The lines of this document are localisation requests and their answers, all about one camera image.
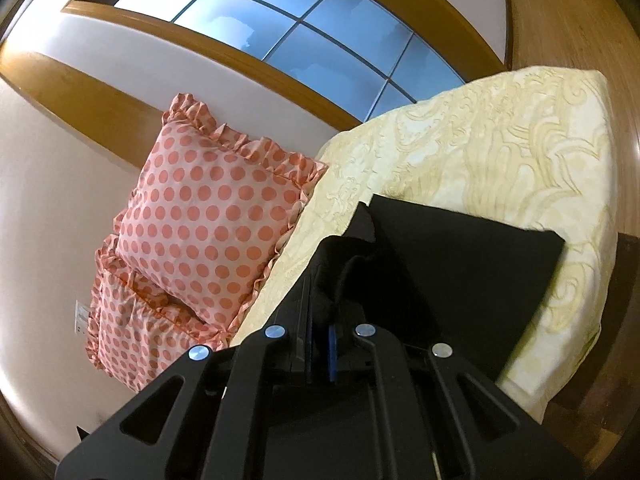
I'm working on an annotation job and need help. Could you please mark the black pants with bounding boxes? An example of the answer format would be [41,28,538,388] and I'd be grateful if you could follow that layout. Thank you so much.
[259,193,566,384]

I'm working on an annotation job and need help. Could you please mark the pink polka dot pillow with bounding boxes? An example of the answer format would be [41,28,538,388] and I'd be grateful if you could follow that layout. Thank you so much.
[116,93,328,338]
[86,235,229,392]

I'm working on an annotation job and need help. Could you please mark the cream patterned bed cover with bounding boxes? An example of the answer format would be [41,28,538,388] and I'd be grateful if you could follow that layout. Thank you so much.
[235,67,617,420]

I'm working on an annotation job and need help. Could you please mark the wood framed glass window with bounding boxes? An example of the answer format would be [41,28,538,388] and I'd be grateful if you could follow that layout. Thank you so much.
[66,0,504,130]

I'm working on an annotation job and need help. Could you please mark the white wall socket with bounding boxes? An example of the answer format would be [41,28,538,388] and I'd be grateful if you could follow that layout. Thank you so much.
[74,300,90,335]

